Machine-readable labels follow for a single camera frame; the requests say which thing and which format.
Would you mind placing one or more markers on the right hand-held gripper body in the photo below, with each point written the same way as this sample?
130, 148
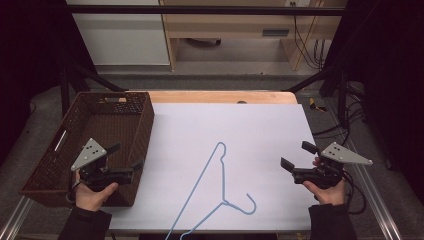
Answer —
346, 156

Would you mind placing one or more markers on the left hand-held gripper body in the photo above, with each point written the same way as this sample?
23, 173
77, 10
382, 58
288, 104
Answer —
88, 154

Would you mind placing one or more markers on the brown woven basket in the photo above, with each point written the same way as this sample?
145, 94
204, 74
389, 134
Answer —
106, 130

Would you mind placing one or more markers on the person's right hand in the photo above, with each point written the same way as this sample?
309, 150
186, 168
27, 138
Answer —
329, 195

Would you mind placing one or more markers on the person's left hand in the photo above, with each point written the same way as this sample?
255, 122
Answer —
90, 199

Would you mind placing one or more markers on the white table sheet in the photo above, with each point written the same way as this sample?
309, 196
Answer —
253, 140

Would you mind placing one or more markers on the yellow and black tool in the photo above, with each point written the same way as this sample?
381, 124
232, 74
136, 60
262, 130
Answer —
313, 104

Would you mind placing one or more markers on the black metal stand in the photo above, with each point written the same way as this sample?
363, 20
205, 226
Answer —
65, 90
341, 96

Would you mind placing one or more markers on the black curtain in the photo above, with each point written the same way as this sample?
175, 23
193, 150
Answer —
30, 50
393, 83

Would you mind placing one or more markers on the wooden table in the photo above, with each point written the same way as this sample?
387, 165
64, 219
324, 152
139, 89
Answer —
206, 97

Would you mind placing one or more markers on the white cabinet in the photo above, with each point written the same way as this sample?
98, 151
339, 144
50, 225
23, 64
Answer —
123, 40

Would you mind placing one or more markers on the dark object under desk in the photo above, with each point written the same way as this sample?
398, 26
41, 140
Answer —
203, 42

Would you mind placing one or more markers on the light wooden desk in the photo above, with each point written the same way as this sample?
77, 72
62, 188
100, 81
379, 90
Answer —
233, 25

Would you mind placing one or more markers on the aluminium rail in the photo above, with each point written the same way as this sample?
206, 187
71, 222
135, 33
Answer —
13, 221
373, 193

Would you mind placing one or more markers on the black horizontal frame bar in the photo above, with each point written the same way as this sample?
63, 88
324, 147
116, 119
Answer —
200, 10

